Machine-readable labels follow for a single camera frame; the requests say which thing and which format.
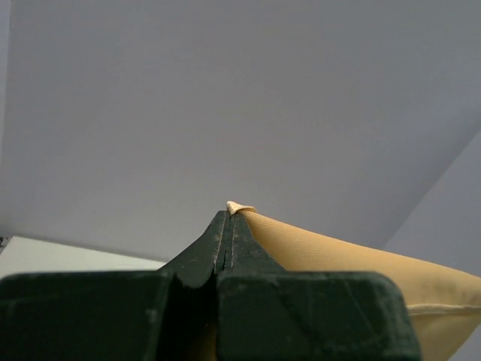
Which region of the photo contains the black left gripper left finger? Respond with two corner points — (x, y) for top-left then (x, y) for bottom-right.
(1, 211), (229, 360)

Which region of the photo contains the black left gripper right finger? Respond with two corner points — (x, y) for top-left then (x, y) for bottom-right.
(216, 214), (421, 360)

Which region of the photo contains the peach cloth napkin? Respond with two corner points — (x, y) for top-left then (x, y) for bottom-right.
(202, 201), (481, 361)

